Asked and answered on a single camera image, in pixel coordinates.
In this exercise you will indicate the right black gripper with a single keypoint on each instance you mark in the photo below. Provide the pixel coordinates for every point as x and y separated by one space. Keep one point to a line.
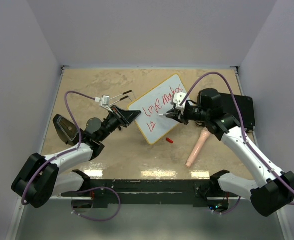
176 114

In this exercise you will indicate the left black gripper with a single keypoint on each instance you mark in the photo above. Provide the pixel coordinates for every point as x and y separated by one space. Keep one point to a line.
127 116

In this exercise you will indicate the wire whiteboard stand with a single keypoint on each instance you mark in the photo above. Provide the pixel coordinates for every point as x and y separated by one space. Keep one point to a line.
120 97

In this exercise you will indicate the yellow framed whiteboard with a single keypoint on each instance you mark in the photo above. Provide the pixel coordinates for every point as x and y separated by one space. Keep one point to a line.
153 103

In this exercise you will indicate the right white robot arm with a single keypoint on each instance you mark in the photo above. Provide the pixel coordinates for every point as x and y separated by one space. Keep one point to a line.
271 187

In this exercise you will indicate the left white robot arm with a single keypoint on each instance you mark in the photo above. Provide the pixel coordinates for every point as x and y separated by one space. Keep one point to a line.
39 179

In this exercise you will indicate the pink toy microphone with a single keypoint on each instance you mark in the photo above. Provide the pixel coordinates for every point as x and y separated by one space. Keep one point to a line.
204 135

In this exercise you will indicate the black hard case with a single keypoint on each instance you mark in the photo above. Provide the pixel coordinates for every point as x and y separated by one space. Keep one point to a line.
245 105

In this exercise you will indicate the black base bar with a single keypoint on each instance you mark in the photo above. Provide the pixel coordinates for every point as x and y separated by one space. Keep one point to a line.
196 193

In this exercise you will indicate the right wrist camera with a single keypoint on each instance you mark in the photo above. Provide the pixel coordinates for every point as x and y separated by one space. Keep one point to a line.
177 101

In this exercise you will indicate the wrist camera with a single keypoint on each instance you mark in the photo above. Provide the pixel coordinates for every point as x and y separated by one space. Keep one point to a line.
177 101
103 102

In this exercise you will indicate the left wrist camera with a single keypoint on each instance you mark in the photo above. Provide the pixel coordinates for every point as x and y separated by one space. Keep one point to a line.
103 102

